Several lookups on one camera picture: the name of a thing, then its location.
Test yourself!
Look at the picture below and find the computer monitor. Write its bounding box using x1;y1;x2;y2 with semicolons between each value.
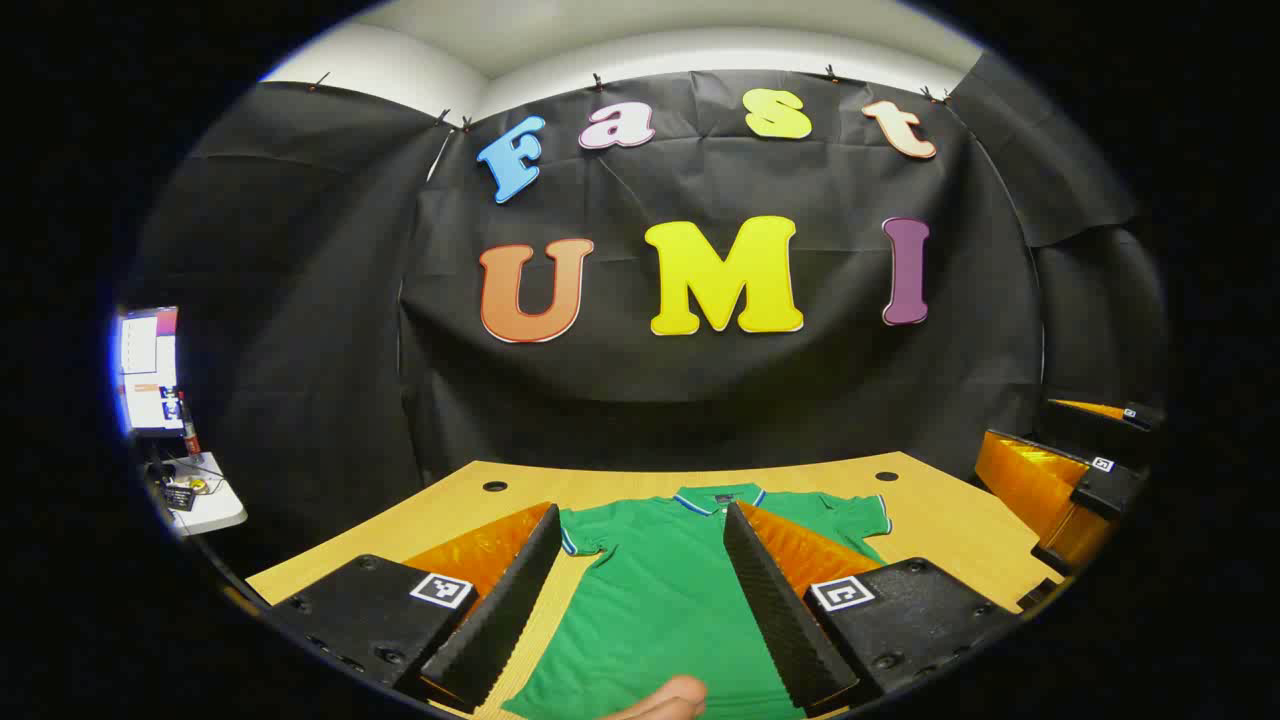
116;306;187;481

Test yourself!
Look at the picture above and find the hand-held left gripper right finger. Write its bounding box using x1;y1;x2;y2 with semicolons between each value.
722;502;1023;713

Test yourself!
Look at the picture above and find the green T-shirt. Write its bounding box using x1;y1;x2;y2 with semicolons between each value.
500;484;893;720

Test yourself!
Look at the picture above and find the black backdrop cloth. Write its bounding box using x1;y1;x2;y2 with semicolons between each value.
120;50;1171;581

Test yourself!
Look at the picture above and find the small white side table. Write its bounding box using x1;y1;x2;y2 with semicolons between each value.
150;452;249;537

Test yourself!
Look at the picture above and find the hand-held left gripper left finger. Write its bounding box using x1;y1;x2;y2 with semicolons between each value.
262;502;563;713

